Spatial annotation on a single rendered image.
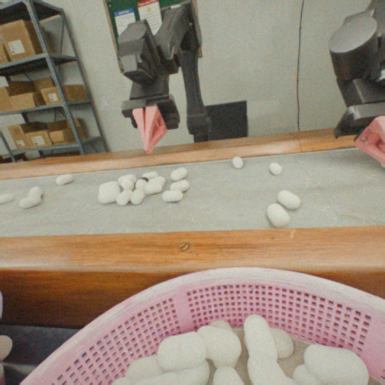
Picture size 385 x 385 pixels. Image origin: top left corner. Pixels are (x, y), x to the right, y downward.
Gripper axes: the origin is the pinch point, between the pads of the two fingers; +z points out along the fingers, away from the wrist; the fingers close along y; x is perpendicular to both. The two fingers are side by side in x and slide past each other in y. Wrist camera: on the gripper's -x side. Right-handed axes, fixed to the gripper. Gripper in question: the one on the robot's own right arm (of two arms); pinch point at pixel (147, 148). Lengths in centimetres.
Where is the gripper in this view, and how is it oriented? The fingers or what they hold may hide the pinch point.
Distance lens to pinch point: 39.6
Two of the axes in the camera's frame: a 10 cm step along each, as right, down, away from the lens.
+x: 1.9, 4.1, 8.9
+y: 9.8, -0.7, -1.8
